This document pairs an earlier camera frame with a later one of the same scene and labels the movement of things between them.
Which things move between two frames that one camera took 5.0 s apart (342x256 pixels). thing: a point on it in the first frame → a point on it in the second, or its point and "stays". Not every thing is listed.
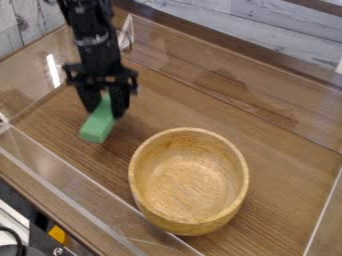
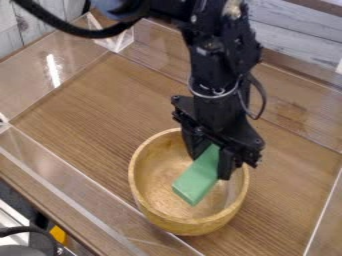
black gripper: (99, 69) → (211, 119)
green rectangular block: (99, 123) → (199, 177)
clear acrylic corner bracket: (126, 34) stays
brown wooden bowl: (189, 178) stays
